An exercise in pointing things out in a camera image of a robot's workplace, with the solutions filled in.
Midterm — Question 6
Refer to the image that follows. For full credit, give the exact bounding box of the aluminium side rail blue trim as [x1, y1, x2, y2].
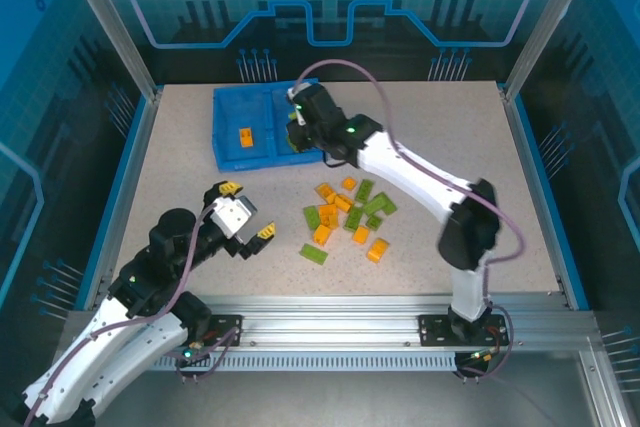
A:
[74, 88, 164, 314]
[499, 81, 594, 313]

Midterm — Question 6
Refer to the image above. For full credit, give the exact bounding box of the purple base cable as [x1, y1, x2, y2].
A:
[453, 306, 515, 384]
[172, 316, 246, 384]

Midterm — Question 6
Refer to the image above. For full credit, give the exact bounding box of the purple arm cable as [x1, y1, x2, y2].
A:
[22, 200, 222, 426]
[293, 59, 526, 328]

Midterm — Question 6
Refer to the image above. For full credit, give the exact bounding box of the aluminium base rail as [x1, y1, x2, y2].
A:
[64, 291, 599, 354]

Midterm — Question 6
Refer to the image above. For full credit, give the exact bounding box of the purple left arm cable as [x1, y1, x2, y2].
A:
[22, 200, 222, 426]

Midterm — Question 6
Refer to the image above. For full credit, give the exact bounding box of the blue printed back panel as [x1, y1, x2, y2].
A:
[74, 0, 569, 86]

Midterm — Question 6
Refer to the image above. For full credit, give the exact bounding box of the aluminium frame post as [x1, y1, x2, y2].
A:
[53, 0, 165, 104]
[501, 0, 602, 104]

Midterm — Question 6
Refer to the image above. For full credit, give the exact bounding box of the white slotted cable duct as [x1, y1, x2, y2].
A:
[149, 350, 459, 374]

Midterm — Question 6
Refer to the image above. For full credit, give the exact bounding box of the blue printed side panel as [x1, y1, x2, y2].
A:
[517, 0, 640, 348]
[0, 0, 151, 333]

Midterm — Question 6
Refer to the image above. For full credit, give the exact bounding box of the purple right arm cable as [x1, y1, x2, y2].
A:
[293, 59, 526, 328]

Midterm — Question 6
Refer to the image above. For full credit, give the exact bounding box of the blue two-compartment plastic bin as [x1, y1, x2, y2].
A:
[213, 78, 322, 172]

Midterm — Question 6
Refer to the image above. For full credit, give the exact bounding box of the small green-lit circuit board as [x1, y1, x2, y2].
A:
[467, 348, 502, 364]
[178, 341, 211, 364]

